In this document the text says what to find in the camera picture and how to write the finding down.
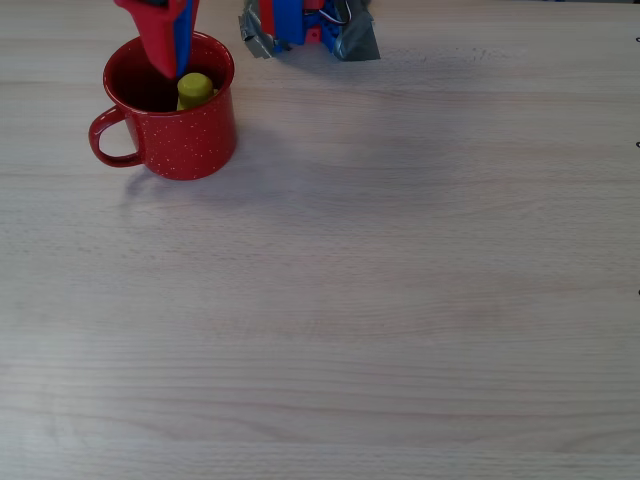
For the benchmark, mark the grey duct tape piece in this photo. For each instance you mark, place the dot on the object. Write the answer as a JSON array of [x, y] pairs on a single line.
[[255, 42], [357, 42]]

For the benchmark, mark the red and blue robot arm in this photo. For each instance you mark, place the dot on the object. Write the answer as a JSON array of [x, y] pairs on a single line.
[[285, 20]]

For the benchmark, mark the yellow toy brick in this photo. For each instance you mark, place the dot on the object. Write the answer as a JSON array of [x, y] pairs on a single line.
[[194, 90]]

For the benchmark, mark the red enamel mug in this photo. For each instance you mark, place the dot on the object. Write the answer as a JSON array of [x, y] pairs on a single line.
[[190, 145]]

